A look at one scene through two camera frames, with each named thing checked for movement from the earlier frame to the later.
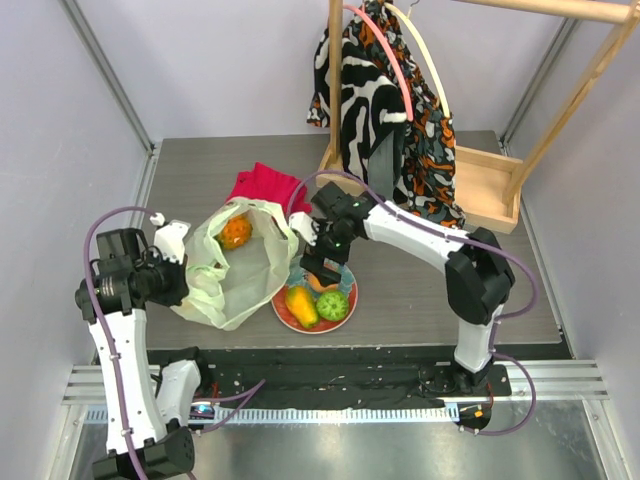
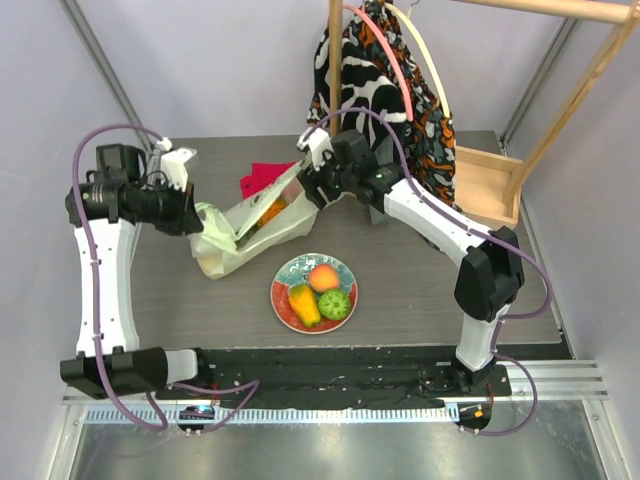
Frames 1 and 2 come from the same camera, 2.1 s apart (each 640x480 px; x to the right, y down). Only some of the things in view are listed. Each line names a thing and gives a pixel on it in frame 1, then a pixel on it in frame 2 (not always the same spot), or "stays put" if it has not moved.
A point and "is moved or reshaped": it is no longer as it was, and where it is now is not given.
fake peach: x=316 y=284 stays put
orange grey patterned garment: x=427 y=181 stays put
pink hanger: x=394 y=57 stays put
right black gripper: x=320 y=260 -> x=311 y=186
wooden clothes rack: x=489 y=187 stays put
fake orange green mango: x=300 y=302 stays put
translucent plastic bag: x=238 y=261 is moved or reshaped
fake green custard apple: x=332 y=306 stays put
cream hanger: x=437 y=73 stays put
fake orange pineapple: x=235 y=232 -> x=278 y=205
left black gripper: x=180 y=287 -> x=186 y=219
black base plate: x=333 y=376 stays put
